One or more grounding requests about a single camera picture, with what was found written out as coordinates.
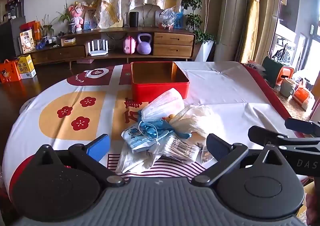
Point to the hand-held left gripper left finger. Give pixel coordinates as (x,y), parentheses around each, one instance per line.
(97,145)

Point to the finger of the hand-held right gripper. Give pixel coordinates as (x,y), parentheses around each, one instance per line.
(265,136)
(302,125)

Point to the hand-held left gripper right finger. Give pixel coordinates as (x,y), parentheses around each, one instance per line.
(217,145)

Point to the small clear plastic bag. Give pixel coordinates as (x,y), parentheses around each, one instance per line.
(205,157)

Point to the clear bag of cotton swabs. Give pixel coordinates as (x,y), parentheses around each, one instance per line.
(180,150)

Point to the cartoon print face mask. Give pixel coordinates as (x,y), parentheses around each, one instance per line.
(135,138)

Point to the yellow rubber duck toy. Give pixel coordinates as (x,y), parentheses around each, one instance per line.
(170,118)

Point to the blue glove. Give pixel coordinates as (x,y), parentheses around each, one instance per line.
(152,125)

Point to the white face mask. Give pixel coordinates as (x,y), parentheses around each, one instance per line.
(162,105)

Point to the red tin box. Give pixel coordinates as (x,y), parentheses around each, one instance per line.
(160,91)

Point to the orange bag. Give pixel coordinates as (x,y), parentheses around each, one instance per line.
(302,97)

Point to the cream mug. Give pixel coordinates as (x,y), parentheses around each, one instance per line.
(287,87)

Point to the printed tablecloth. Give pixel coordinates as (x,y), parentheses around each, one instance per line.
(75,106)

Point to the white router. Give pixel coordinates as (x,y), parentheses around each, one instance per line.
(97,53)

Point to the white planter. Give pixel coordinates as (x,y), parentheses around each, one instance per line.
(205,51)

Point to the pink toy case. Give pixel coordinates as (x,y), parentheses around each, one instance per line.
(129,45)

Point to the yellow carton box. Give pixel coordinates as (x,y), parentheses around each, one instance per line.
(26,66)

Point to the small white yellow box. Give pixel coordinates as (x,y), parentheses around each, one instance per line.
(68,41)

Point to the purple kettlebell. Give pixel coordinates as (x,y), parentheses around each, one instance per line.
(143,47)

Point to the wooden TV cabinet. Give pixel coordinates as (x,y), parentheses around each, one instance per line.
(172,41)

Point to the small dark teapot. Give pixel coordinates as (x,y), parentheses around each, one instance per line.
(62,34)

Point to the yellow curtain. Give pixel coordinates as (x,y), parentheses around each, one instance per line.
(255,16)

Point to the potted plant patterned pot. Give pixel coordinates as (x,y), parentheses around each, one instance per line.
(71,28)

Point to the beige standing air conditioner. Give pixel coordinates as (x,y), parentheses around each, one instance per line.
(232,16)

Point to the cereal box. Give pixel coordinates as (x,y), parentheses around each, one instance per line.
(27,41)

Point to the small potted plant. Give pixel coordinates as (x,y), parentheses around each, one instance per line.
(45,28)

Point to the pink doll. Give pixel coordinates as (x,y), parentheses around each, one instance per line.
(78,16)

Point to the black speaker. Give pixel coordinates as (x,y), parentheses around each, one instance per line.
(133,19)

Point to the red orange gift box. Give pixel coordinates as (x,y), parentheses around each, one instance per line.
(31,28)

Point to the beige shell-shaped board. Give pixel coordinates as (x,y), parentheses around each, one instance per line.
(147,13)

